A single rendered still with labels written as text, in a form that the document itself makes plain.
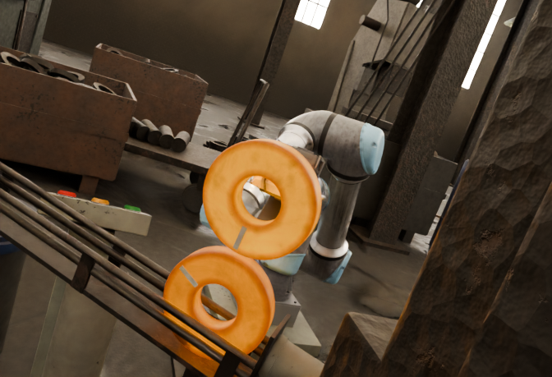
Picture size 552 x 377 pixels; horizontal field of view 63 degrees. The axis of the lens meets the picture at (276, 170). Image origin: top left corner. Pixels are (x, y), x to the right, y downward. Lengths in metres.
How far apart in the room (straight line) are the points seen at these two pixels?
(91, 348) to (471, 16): 3.40
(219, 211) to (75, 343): 0.57
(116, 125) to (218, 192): 2.22
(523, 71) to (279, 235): 0.37
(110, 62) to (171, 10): 8.11
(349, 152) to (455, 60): 2.74
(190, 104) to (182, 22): 8.05
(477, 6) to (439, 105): 0.77
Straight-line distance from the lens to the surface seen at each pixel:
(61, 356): 1.10
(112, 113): 2.76
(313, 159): 0.65
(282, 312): 1.46
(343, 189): 1.19
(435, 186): 4.24
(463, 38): 3.81
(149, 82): 4.29
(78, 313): 1.04
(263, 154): 0.55
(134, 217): 1.10
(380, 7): 6.59
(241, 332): 0.64
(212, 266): 0.62
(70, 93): 2.74
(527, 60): 0.29
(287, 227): 0.56
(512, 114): 0.28
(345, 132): 1.11
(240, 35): 12.48
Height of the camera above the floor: 1.02
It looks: 11 degrees down
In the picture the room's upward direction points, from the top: 19 degrees clockwise
